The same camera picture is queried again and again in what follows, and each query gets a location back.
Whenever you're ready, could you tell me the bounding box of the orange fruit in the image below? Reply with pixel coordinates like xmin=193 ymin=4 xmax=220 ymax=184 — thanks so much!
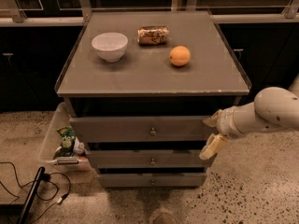
xmin=169 ymin=46 xmax=191 ymax=67

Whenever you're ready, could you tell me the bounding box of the green snack bag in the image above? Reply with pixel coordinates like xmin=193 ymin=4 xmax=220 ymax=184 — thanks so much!
xmin=55 ymin=126 xmax=76 ymax=157

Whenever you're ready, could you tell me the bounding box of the white ceramic bowl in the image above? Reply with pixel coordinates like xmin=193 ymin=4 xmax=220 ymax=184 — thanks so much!
xmin=92 ymin=33 xmax=128 ymax=63

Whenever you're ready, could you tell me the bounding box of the metal window frame rail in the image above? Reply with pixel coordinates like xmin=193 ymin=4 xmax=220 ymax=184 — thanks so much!
xmin=1 ymin=0 xmax=299 ymax=27

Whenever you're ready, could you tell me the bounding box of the grey top drawer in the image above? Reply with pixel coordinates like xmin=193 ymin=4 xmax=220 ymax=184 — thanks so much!
xmin=69 ymin=116 xmax=217 ymax=143

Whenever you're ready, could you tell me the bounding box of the grey middle drawer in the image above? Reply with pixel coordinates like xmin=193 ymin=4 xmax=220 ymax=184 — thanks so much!
xmin=88 ymin=149 xmax=215 ymax=168

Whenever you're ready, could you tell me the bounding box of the black floor cable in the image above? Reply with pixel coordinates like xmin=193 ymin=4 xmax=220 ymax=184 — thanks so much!
xmin=0 ymin=161 xmax=72 ymax=224

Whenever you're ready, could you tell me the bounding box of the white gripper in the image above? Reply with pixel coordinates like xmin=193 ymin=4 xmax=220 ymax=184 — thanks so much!
xmin=199 ymin=106 xmax=244 ymax=160

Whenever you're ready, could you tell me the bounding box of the grey drawer cabinet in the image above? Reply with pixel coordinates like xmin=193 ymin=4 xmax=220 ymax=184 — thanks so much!
xmin=55 ymin=11 xmax=250 ymax=175

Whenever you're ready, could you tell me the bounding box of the crushed golden soda can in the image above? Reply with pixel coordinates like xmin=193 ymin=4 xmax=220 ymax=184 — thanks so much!
xmin=137 ymin=25 xmax=169 ymax=45

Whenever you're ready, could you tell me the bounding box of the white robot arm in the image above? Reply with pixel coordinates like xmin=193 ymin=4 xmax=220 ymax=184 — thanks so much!
xmin=199 ymin=87 xmax=299 ymax=160

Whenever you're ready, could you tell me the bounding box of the black bar on floor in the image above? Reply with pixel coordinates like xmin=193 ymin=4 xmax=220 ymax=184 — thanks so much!
xmin=17 ymin=167 xmax=45 ymax=224

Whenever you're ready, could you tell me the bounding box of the grey bottom drawer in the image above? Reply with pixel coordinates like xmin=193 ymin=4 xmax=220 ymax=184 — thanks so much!
xmin=98 ymin=173 xmax=206 ymax=188

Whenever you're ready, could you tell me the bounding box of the clear plastic storage bin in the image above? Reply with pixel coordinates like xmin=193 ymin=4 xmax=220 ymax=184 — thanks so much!
xmin=38 ymin=103 xmax=91 ymax=172

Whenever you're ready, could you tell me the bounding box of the grey drawer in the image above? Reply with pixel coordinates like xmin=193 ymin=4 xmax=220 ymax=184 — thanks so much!
xmin=69 ymin=116 xmax=217 ymax=143
xmin=88 ymin=149 xmax=215 ymax=168
xmin=98 ymin=173 xmax=206 ymax=188

